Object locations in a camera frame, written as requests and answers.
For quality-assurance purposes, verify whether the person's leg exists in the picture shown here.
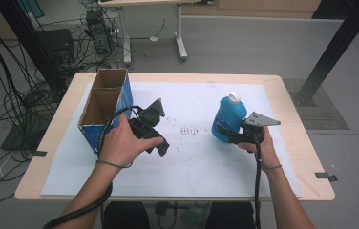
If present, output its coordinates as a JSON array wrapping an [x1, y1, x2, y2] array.
[[102, 200, 152, 229], [205, 201, 257, 229]]

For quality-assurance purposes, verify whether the right hand-held gripper cable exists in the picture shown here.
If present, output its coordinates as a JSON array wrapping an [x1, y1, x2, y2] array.
[[253, 141, 264, 229]]

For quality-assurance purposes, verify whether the black metal post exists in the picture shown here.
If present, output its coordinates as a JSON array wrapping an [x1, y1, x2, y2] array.
[[290, 0, 359, 108], [0, 0, 69, 94]]

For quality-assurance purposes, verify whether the grey floor mat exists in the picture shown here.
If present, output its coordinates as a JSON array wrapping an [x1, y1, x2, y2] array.
[[284, 78, 350, 131]]

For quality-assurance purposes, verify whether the blue cardboard box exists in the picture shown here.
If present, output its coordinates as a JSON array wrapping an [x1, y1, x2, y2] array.
[[77, 68, 135, 156]]

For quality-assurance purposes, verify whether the person's left hand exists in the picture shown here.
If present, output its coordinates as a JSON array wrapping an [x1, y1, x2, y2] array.
[[97, 114, 165, 168]]

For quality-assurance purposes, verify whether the person's left leg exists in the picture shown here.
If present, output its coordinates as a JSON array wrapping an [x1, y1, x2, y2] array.
[[102, 200, 152, 229]]

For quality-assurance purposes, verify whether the black computer tower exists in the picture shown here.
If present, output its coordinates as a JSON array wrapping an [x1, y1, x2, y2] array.
[[85, 9, 114, 55]]

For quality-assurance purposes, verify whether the person's right leg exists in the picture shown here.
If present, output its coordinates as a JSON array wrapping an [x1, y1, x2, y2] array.
[[205, 201, 257, 229]]

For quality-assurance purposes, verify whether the white desk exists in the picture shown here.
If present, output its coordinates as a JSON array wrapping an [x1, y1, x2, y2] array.
[[97, 0, 215, 66]]

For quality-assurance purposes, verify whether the blue plastic bottle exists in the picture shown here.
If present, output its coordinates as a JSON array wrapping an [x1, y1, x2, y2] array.
[[211, 91, 248, 143]]

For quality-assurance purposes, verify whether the black cable with white plug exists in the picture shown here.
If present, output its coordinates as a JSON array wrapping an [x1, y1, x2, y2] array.
[[129, 18, 166, 43]]

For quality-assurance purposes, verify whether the tangle of black cables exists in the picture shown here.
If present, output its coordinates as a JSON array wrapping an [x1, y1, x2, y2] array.
[[0, 0, 118, 206]]

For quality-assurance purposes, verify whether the hand-held gripper cable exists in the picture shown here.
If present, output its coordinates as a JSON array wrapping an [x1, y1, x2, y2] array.
[[42, 105, 140, 229], [253, 141, 264, 229]]

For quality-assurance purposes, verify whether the thin band on left wrist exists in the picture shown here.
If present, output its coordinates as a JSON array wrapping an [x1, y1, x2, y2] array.
[[95, 159, 134, 169]]

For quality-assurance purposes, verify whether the black box-shaped device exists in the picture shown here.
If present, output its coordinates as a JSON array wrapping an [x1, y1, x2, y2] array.
[[35, 28, 75, 65]]

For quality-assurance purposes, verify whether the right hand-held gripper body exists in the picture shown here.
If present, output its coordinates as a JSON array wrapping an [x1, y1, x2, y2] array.
[[239, 111, 281, 146]]

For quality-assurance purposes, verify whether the person's right hand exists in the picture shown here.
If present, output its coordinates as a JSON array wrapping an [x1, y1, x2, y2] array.
[[237, 126, 283, 175]]

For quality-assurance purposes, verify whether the left hand-held gripper cable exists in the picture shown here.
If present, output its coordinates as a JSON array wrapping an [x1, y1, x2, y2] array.
[[42, 105, 140, 229]]

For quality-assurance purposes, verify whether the light wooden table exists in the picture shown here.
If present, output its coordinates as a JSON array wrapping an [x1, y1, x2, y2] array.
[[14, 72, 336, 203]]

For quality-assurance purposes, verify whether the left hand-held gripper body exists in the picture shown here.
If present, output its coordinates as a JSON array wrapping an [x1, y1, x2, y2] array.
[[129, 97, 166, 140]]

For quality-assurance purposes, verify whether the white paper sheet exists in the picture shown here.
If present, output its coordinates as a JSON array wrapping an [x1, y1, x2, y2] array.
[[40, 80, 303, 198]]

